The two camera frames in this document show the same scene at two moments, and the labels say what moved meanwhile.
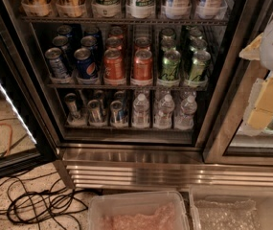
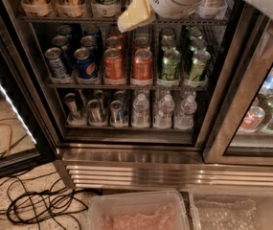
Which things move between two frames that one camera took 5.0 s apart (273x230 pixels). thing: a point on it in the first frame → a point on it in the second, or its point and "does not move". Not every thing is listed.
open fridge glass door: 14,139 does not move
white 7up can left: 106,1 does not move
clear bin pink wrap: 160,210 does not move
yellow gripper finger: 253,51 → 139,13
